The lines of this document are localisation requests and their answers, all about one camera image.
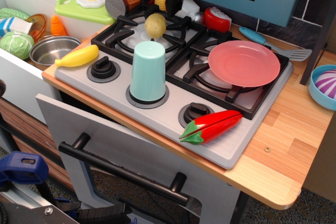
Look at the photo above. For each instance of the yellow toy potato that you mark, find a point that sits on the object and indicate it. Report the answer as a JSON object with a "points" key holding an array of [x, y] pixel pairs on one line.
{"points": [[155, 25]]}

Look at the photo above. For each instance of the pink plastic plate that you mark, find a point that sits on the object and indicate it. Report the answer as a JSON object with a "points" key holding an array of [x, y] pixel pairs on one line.
{"points": [[244, 63]]}

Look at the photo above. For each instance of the yellow toy corn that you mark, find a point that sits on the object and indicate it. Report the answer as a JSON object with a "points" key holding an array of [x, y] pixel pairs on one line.
{"points": [[161, 4]]}

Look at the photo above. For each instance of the white toy bottle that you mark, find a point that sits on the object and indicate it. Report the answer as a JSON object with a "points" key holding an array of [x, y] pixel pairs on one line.
{"points": [[192, 10]]}

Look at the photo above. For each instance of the toy soup can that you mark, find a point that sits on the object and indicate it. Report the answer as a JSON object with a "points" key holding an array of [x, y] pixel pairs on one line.
{"points": [[116, 8]]}

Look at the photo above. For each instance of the black left burner grate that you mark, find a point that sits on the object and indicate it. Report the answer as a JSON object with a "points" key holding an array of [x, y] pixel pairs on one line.
{"points": [[120, 39]]}

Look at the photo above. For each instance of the black burner grate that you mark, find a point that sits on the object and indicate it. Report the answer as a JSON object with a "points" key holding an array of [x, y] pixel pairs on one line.
{"points": [[120, 39], [190, 71]]}

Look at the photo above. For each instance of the red toy cheese wedge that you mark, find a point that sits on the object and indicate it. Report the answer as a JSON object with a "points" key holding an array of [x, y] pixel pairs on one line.
{"points": [[217, 20]]}

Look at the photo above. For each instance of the green plastic cutting board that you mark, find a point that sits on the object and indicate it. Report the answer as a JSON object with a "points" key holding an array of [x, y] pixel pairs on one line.
{"points": [[70, 8]]}

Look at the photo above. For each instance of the grey toy stove top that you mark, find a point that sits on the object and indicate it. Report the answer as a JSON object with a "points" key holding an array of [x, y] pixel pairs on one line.
{"points": [[162, 116]]}

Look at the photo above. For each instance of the black right burner grate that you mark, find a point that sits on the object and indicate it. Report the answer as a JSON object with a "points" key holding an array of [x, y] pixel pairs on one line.
{"points": [[190, 71]]}

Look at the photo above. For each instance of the mint green plastic cup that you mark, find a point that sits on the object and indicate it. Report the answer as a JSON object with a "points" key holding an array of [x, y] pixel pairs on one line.
{"points": [[148, 72]]}

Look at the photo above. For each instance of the yellow toy banana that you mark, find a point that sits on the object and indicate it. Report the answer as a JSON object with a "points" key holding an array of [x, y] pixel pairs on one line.
{"points": [[79, 57]]}

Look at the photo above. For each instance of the black left stove knob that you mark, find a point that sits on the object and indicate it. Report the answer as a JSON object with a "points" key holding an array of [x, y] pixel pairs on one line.
{"points": [[103, 70]]}

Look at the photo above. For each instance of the black stove knob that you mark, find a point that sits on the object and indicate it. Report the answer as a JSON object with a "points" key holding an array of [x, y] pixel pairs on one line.
{"points": [[103, 70], [192, 111]]}

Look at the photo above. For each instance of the orange toy carrot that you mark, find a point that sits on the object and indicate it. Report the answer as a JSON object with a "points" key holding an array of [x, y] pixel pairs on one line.
{"points": [[56, 26]]}

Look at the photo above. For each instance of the black right stove knob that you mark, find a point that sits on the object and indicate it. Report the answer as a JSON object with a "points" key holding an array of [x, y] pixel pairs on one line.
{"points": [[192, 111]]}

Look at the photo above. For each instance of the small steel pot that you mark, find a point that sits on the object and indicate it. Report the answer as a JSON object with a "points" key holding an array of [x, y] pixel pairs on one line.
{"points": [[49, 48]]}

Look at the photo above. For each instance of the orange transparent bowl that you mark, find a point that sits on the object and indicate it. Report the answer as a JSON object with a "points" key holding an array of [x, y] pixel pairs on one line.
{"points": [[38, 27]]}

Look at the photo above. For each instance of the red toy chili pepper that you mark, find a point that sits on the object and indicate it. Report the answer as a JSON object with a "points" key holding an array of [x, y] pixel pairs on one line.
{"points": [[209, 127]]}

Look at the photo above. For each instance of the toy milk carton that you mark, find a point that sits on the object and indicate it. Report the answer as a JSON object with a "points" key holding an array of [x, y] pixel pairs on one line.
{"points": [[14, 24]]}

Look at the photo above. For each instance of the green toy cabbage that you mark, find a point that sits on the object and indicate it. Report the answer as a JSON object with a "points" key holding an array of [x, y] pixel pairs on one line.
{"points": [[18, 44]]}

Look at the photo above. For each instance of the grey oven door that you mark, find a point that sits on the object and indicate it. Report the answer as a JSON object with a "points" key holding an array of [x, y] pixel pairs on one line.
{"points": [[212, 200]]}

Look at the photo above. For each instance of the purple toy onion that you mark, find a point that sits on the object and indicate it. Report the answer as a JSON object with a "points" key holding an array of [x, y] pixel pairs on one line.
{"points": [[326, 83]]}

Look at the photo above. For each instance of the blue plastic bowl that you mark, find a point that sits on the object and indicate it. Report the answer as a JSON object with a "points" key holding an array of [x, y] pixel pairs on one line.
{"points": [[316, 94]]}

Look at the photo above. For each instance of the blue clamp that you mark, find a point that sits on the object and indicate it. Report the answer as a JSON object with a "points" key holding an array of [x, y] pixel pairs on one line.
{"points": [[23, 168]]}

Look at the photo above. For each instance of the blue handled grey spatula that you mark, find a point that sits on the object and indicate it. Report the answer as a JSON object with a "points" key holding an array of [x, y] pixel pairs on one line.
{"points": [[293, 55]]}

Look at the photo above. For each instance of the black oven door handle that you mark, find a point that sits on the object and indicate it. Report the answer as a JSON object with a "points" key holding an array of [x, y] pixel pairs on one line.
{"points": [[173, 193]]}

